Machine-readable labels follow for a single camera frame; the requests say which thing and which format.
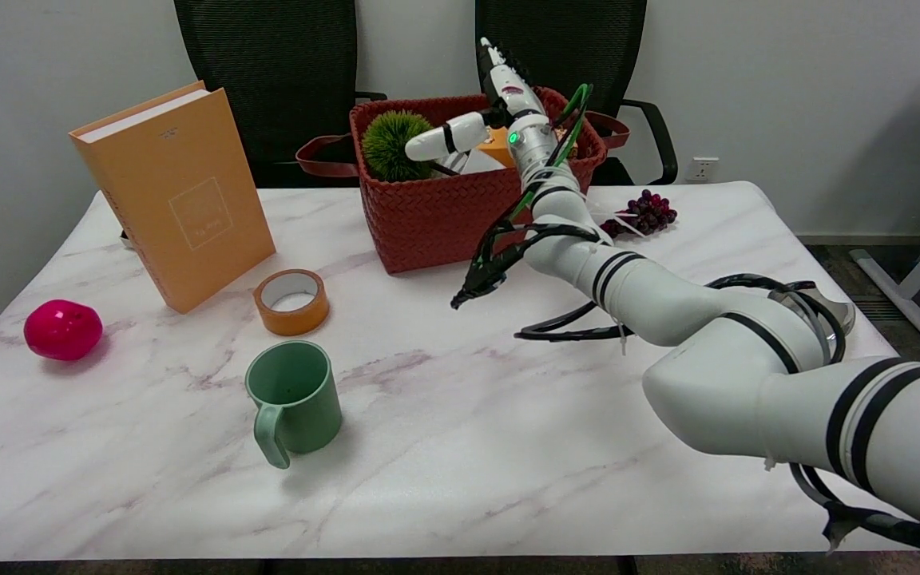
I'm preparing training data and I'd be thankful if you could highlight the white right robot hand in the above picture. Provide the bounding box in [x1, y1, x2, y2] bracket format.
[405, 38, 550, 163]

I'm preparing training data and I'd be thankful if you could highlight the green ball plant white pot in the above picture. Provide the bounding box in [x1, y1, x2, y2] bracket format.
[361, 109, 435, 183]

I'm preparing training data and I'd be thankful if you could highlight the red woven basket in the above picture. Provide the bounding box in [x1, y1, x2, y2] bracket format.
[295, 86, 631, 276]

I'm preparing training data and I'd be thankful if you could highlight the orange patterned small box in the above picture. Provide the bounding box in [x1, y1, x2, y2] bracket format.
[478, 127, 516, 169]

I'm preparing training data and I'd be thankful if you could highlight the black mesh office chair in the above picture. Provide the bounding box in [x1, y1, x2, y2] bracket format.
[173, 0, 387, 189]
[474, 0, 679, 186]

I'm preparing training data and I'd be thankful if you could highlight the dark purple grape bunch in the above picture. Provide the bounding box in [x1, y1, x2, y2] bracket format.
[600, 189, 678, 240]

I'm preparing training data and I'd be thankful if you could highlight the orange tape roll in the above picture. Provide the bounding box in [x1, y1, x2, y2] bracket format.
[252, 269, 331, 337]

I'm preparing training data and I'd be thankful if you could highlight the orange hardcover book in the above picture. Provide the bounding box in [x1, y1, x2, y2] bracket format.
[69, 81, 277, 315]

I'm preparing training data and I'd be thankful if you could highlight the green mug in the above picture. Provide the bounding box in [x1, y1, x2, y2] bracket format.
[244, 340, 343, 470]

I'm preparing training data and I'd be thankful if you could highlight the green black wrapped cable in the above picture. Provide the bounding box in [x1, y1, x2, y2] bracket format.
[450, 82, 598, 311]

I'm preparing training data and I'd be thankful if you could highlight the black cable loop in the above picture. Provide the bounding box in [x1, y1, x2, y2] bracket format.
[514, 274, 920, 561]

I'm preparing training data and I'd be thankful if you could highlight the white desk frame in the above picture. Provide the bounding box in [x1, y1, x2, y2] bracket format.
[850, 77, 920, 360]

